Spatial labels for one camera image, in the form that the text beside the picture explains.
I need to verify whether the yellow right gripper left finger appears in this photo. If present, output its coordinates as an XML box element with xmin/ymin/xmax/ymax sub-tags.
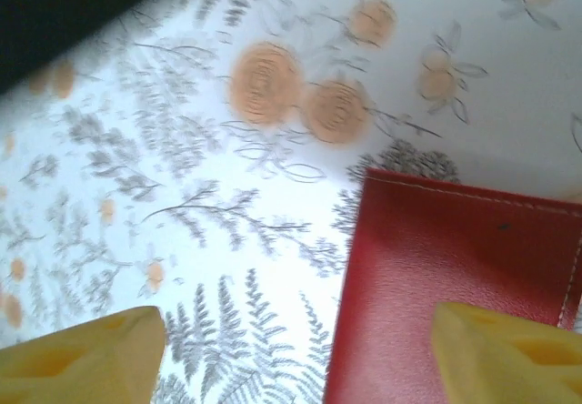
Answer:
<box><xmin>0</xmin><ymin>306</ymin><xmax>167</xmax><ymax>404</ymax></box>

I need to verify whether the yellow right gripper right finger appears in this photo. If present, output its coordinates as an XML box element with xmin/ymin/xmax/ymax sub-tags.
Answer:
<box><xmin>430</xmin><ymin>301</ymin><xmax>582</xmax><ymax>404</ymax></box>

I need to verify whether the red leather card holder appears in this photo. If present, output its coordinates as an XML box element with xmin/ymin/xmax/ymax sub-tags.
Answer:
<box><xmin>321</xmin><ymin>167</ymin><xmax>582</xmax><ymax>404</ymax></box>

